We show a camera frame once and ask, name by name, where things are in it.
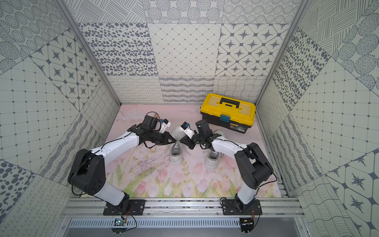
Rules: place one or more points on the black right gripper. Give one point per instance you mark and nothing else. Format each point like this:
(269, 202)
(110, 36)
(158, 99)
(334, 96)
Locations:
(188, 142)

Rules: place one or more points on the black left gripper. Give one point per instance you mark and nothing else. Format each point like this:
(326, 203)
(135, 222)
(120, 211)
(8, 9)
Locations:
(161, 138)

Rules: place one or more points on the white sneaker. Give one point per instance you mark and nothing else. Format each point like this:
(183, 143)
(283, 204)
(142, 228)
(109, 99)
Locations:
(212, 159)
(176, 149)

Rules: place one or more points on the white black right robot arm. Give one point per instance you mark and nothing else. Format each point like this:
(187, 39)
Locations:
(254, 167)

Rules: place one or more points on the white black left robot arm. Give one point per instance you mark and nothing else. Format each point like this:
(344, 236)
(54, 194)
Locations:
(88, 172)

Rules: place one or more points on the pink floral table mat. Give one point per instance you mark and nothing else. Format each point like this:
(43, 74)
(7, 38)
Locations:
(147, 171)

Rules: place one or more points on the yellow black plastic toolbox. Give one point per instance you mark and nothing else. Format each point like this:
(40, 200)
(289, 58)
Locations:
(229, 113)

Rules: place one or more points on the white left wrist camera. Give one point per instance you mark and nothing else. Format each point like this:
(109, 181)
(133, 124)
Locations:
(164, 124)

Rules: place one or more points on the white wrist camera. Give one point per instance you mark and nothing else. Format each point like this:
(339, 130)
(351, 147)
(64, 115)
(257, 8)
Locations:
(185, 128)
(164, 124)

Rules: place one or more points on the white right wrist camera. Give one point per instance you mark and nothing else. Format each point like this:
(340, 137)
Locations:
(185, 128)

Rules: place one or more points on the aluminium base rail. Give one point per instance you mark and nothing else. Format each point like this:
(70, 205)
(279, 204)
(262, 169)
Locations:
(177, 212)

